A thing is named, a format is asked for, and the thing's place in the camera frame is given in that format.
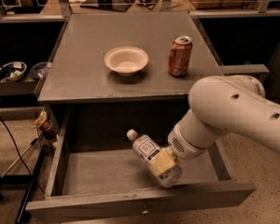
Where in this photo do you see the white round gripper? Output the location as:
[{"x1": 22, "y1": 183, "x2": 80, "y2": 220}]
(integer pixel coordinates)
[{"x1": 150, "y1": 124, "x2": 205, "y2": 176}]

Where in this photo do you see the blue plastic water bottle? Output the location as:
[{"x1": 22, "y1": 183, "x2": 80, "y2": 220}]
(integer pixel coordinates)
[{"x1": 126, "y1": 129, "x2": 182, "y2": 189}]

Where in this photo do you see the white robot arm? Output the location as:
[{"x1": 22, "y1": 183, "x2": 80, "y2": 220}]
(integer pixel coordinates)
[{"x1": 150, "y1": 76, "x2": 280, "y2": 178}]

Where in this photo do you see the small metal drawer knob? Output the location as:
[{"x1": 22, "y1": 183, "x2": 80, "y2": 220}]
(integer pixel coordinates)
[{"x1": 141, "y1": 203, "x2": 149, "y2": 216}]

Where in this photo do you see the open grey top drawer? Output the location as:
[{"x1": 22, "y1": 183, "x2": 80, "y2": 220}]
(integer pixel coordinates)
[{"x1": 25, "y1": 109, "x2": 257, "y2": 224}]

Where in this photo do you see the grey cabinet with counter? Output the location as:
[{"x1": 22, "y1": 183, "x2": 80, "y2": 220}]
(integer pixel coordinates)
[{"x1": 38, "y1": 12, "x2": 221, "y2": 142}]

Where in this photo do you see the white paper bowl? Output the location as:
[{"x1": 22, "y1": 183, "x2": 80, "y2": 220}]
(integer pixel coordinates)
[{"x1": 105, "y1": 47, "x2": 148, "y2": 77}]

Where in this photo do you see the orange soda can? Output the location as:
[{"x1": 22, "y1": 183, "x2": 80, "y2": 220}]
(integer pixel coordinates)
[{"x1": 168, "y1": 35, "x2": 193, "y2": 77}]

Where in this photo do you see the crumpled snack wrapper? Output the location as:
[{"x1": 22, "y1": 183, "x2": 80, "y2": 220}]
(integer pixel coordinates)
[{"x1": 34, "y1": 110, "x2": 57, "y2": 142}]

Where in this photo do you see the grey right side ledge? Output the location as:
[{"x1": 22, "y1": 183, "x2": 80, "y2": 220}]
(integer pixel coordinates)
[{"x1": 220, "y1": 64, "x2": 270, "y2": 77}]

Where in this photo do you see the black tripod leg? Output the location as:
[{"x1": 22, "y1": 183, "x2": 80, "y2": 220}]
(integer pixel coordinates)
[{"x1": 14, "y1": 150, "x2": 46, "y2": 224}]

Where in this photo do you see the dark glass bowl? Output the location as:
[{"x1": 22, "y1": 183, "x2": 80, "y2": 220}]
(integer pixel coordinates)
[{"x1": 30, "y1": 62, "x2": 50, "y2": 80}]

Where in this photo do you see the grey low shelf bench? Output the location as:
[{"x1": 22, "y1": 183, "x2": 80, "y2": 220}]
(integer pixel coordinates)
[{"x1": 0, "y1": 75, "x2": 37, "y2": 96}]

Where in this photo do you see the black monitor stand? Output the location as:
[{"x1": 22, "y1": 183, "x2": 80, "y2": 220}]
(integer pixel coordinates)
[{"x1": 79, "y1": 0, "x2": 132, "y2": 12}]

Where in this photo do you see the white bowl with items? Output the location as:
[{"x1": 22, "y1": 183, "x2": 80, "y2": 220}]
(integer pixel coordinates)
[{"x1": 0, "y1": 62, "x2": 27, "y2": 81}]

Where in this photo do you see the black floor cable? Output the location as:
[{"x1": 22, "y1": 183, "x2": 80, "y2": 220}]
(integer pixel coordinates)
[{"x1": 0, "y1": 111, "x2": 46, "y2": 194}]

